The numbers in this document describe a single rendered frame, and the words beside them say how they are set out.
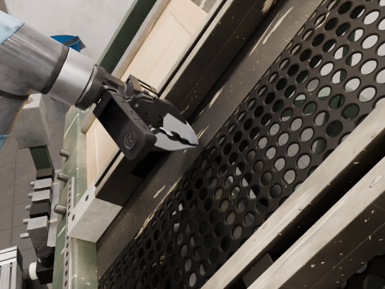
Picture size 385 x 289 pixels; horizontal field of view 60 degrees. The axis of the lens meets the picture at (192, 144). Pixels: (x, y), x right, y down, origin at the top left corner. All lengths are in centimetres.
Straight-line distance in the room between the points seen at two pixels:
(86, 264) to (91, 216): 10
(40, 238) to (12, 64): 75
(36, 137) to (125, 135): 103
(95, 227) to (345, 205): 62
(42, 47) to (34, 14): 355
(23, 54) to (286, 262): 39
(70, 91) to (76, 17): 357
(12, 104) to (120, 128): 15
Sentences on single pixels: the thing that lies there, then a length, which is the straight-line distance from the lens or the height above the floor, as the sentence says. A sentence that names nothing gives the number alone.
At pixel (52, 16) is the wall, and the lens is 404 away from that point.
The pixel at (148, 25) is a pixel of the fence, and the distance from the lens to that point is 111.
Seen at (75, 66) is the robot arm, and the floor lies 136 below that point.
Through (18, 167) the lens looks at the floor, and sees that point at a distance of 277.
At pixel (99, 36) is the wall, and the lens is 413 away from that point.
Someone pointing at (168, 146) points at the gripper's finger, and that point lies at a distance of 57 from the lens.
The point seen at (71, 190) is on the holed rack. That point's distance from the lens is 99.
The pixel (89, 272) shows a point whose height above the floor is 89.
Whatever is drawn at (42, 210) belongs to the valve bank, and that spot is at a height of 77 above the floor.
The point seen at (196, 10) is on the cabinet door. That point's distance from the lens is 88.
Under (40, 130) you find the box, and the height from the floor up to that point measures 82.
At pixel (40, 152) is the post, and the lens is 154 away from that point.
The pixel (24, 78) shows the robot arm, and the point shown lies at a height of 135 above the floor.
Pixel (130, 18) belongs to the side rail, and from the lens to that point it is 134.
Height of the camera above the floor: 152
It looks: 34 degrees down
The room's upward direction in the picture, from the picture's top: straight up
